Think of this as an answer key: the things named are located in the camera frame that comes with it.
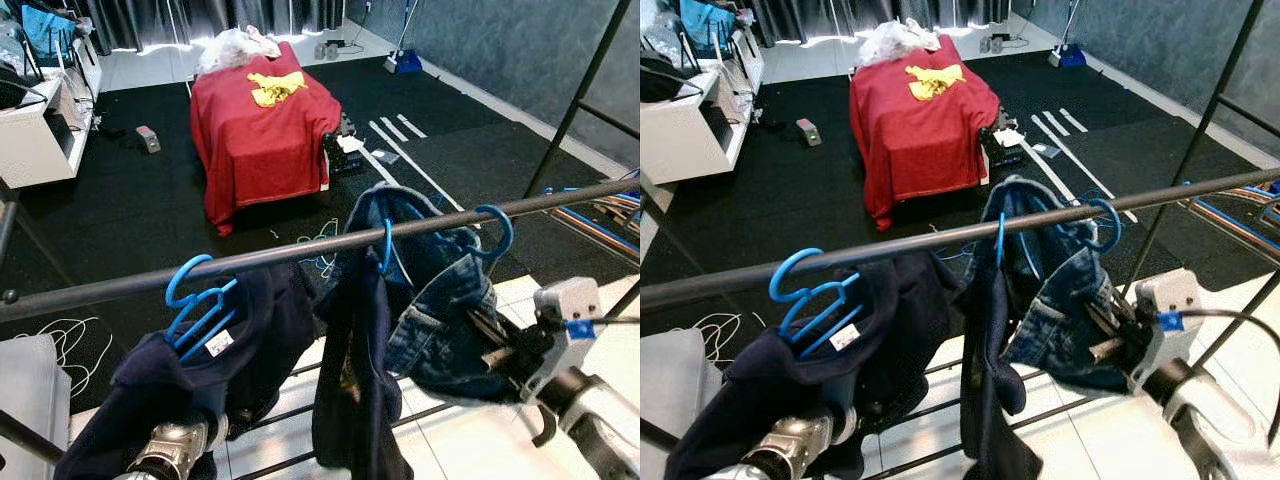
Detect blue denim jeans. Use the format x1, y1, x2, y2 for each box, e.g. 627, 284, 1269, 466
975, 175, 1141, 391
345, 183, 521, 401

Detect navy blue garment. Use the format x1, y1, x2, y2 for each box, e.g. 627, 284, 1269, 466
955, 255, 1031, 480
312, 250, 416, 480

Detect white plastic bag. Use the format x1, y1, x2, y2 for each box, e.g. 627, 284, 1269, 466
858, 18, 941, 69
197, 25, 283, 76

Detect red table cloth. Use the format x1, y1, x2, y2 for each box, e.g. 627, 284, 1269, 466
848, 48, 1001, 231
188, 42, 343, 236

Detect yellow cloth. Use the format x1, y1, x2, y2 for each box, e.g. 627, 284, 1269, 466
247, 70, 309, 108
905, 63, 968, 101

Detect clear plastic bag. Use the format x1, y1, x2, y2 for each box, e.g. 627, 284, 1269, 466
0, 20, 26, 71
645, 15, 691, 66

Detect blue and orange tubes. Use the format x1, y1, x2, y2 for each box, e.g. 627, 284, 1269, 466
1180, 180, 1280, 238
545, 185, 641, 238

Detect black equipment box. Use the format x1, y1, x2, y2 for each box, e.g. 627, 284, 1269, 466
980, 108, 1031, 169
322, 112, 366, 176

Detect navy garment with white label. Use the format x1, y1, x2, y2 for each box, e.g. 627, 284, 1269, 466
55, 262, 319, 480
665, 255, 956, 480

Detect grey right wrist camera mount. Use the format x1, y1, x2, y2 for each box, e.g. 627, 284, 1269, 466
1130, 268, 1206, 393
520, 277, 606, 401

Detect thin white cable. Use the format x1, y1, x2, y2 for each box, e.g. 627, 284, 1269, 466
690, 312, 773, 369
5, 316, 101, 399

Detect black clothes rack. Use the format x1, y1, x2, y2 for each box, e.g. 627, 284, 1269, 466
0, 0, 641, 480
640, 0, 1280, 480

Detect blue bag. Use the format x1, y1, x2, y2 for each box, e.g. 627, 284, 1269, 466
680, 0, 741, 51
20, 3, 79, 59

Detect dark grey curtain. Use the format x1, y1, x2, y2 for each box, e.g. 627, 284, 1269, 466
750, 0, 1011, 46
75, 0, 346, 51

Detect white low cabinet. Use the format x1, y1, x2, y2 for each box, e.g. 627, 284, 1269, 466
640, 30, 766, 186
0, 40, 103, 191

